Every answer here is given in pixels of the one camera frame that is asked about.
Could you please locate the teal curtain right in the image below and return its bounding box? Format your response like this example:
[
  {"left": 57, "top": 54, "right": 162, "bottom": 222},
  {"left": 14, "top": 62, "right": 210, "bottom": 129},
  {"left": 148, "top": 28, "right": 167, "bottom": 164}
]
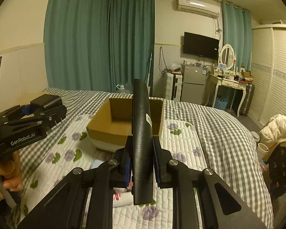
[{"left": 222, "top": 1, "right": 252, "bottom": 70}]

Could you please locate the white dressing table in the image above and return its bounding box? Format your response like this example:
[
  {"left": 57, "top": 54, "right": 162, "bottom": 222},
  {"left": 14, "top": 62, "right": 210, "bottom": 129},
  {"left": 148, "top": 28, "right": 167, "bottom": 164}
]
[{"left": 204, "top": 74, "right": 247, "bottom": 117}]

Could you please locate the black patterned garment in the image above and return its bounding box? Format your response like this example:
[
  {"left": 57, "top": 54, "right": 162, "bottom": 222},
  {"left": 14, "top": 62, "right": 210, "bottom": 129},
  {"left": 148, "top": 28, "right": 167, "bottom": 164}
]
[{"left": 267, "top": 145, "right": 286, "bottom": 200}]

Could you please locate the grey checked bed cover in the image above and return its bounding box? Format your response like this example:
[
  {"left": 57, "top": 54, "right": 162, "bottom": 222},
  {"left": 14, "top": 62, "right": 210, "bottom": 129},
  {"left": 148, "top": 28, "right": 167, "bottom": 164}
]
[{"left": 12, "top": 88, "right": 273, "bottom": 228}]

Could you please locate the cream puffer jacket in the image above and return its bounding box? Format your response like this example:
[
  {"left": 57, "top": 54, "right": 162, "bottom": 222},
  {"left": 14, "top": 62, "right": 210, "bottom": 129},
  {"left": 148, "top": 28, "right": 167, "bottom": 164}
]
[{"left": 259, "top": 114, "right": 286, "bottom": 149}]

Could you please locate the brown cardboard box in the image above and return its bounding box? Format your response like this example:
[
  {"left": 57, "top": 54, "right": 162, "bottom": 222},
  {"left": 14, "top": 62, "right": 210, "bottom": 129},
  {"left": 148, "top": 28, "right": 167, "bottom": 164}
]
[{"left": 86, "top": 97, "right": 165, "bottom": 153}]

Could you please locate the black cylindrical tube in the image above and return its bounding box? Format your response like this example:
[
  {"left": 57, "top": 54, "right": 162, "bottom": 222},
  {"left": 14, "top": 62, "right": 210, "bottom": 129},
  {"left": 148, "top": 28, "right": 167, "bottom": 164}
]
[{"left": 132, "top": 79, "right": 153, "bottom": 205}]

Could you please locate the white air conditioner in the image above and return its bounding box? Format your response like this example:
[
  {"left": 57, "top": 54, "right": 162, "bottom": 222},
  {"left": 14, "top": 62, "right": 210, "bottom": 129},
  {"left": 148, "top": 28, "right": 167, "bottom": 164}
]
[{"left": 177, "top": 0, "right": 220, "bottom": 19}]

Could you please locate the blue plastic basket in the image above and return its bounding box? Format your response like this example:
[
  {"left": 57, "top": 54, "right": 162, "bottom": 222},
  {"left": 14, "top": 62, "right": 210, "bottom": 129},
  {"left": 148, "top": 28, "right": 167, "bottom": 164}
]
[{"left": 214, "top": 97, "right": 228, "bottom": 111}]

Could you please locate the clear water jug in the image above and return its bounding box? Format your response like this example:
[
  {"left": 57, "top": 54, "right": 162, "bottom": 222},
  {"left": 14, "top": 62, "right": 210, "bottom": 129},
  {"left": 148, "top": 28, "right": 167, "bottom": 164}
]
[{"left": 116, "top": 83, "right": 133, "bottom": 94}]

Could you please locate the dark brown suitcase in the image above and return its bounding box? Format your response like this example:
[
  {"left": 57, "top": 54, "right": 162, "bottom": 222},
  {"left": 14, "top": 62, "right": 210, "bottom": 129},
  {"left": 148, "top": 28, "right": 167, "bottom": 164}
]
[{"left": 240, "top": 84, "right": 255, "bottom": 116}]

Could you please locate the black wall television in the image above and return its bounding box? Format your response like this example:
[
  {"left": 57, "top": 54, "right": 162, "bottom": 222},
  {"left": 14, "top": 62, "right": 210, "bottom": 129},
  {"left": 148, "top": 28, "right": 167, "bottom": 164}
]
[{"left": 183, "top": 32, "right": 219, "bottom": 60}]

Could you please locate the white bottle red cap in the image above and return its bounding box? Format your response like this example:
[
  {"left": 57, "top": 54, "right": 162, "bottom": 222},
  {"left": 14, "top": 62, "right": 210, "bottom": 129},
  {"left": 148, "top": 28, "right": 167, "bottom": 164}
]
[{"left": 113, "top": 188, "right": 133, "bottom": 208}]

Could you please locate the white paper cup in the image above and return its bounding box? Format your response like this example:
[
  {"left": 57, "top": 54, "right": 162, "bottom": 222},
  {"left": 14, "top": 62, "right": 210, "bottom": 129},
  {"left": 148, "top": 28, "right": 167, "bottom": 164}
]
[{"left": 256, "top": 143, "right": 269, "bottom": 162}]

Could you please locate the white louvered wardrobe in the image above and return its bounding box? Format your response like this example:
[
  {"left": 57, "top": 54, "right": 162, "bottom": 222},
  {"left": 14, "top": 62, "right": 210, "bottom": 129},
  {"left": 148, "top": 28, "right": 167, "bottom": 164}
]
[{"left": 248, "top": 24, "right": 286, "bottom": 125}]

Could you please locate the oval white vanity mirror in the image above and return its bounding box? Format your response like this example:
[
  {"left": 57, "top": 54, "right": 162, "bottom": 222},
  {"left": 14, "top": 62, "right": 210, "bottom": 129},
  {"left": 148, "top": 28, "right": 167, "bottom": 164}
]
[{"left": 219, "top": 44, "right": 237, "bottom": 70}]

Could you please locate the silver mini fridge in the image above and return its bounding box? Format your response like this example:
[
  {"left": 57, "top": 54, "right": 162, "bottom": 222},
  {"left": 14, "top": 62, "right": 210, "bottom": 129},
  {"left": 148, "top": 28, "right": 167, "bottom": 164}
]
[{"left": 181, "top": 65, "right": 206, "bottom": 105}]

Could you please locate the person's left hand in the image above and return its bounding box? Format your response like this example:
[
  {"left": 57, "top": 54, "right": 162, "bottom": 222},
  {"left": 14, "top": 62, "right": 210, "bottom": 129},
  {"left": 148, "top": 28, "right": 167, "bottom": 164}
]
[{"left": 0, "top": 151, "right": 23, "bottom": 201}]

